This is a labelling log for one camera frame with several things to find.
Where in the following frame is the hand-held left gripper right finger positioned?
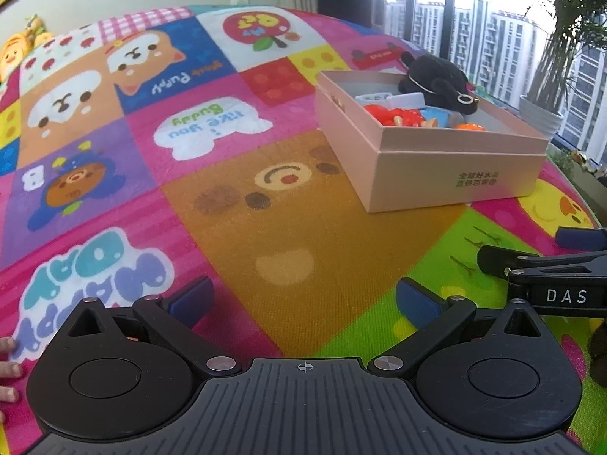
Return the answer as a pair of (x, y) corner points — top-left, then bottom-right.
(367, 277), (560, 375)

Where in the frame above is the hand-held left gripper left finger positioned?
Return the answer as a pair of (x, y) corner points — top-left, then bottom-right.
(69, 276), (242, 375)

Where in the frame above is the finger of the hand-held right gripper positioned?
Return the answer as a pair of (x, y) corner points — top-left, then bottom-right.
(476, 245), (607, 285)
(555, 226), (607, 250)

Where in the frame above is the pink cardboard box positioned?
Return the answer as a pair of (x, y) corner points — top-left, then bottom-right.
(315, 70), (551, 214)

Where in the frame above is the orange toy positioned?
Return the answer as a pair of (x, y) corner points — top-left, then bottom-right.
(363, 103), (428, 128)

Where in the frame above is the black plush toy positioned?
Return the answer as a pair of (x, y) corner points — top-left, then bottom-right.
(397, 52), (480, 115)

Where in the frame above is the green potted plant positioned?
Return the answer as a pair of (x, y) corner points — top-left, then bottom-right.
(552, 148), (607, 185)

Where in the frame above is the potted palm in white pot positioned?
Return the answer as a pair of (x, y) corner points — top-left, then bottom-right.
(519, 0), (607, 142)

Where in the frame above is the colourful cartoon play mat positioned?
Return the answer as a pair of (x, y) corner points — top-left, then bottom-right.
(0, 4), (607, 455)

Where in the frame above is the blue plastic bag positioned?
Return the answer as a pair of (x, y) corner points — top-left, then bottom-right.
(420, 107), (463, 129)

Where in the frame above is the white plastic toy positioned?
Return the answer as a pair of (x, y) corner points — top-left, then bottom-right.
(355, 92), (425, 110)

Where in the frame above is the yellow tiger plush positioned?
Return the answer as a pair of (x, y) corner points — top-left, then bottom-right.
(0, 13), (55, 81)

